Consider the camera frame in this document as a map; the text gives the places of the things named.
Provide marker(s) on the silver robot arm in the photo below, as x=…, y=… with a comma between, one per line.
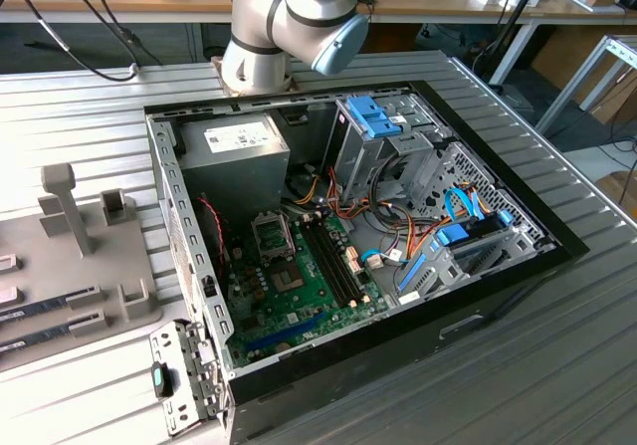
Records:
x=298, y=7

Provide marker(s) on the CPU socket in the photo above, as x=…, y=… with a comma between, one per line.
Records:
x=287, y=280

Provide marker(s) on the grey metal drive cage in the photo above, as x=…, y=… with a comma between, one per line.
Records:
x=358, y=166

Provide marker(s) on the black RAM slot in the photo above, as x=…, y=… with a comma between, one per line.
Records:
x=342, y=260
x=335, y=261
x=322, y=265
x=328, y=263

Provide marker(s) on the grey power supply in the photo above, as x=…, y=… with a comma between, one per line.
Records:
x=234, y=176

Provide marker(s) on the green motherboard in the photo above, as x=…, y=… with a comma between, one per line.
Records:
x=298, y=315

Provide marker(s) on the black case fan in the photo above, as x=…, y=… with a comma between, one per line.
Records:
x=209, y=251

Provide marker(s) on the blue expansion slot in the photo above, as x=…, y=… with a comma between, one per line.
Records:
x=283, y=333

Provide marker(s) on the blue carrier with black disk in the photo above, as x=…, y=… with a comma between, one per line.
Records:
x=450, y=235

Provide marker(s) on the perforated grey disk bay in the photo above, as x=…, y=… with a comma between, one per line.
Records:
x=448, y=276

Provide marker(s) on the black PC case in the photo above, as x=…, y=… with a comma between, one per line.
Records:
x=348, y=365

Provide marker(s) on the grey parts rack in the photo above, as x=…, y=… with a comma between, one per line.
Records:
x=99, y=246

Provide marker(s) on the black teal case latch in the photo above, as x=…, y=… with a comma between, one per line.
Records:
x=160, y=380

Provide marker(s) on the black slanted pole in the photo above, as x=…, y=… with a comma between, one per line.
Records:
x=523, y=8

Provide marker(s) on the dark RAM stick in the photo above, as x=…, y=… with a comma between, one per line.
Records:
x=35, y=306
x=35, y=338

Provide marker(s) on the brown cardboard box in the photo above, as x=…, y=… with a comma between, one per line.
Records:
x=619, y=191

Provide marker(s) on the flat brown cardboard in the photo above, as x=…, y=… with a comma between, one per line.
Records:
x=617, y=101

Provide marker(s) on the blue plastic rail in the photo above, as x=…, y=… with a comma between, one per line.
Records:
x=412, y=273

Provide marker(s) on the aluminium frame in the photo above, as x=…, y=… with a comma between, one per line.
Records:
x=572, y=85

